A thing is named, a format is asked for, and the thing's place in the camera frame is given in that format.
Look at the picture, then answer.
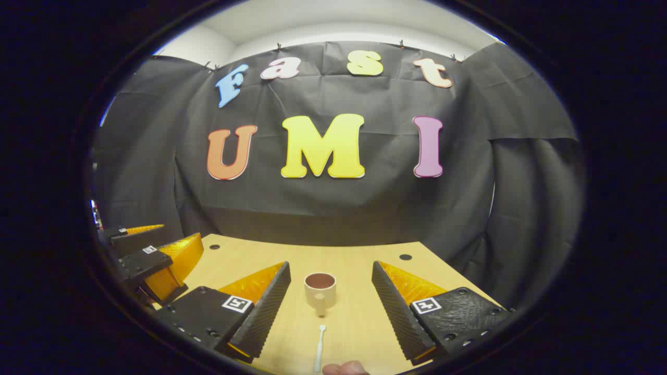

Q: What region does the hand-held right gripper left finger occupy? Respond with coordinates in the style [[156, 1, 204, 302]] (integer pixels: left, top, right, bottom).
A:
[[156, 260, 292, 364]]

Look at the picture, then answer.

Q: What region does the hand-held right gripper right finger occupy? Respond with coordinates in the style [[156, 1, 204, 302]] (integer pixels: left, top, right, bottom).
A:
[[371, 260, 514, 366]]

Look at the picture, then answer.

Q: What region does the beige cup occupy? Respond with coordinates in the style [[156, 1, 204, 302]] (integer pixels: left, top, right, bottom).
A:
[[304, 272, 337, 317]]

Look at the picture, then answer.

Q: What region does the pale green toothbrush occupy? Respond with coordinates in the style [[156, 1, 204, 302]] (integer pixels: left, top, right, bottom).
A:
[[313, 325, 327, 373]]

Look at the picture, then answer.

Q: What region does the black backdrop cloth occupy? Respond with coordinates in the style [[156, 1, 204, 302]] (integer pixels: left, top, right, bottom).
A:
[[91, 41, 584, 313]]

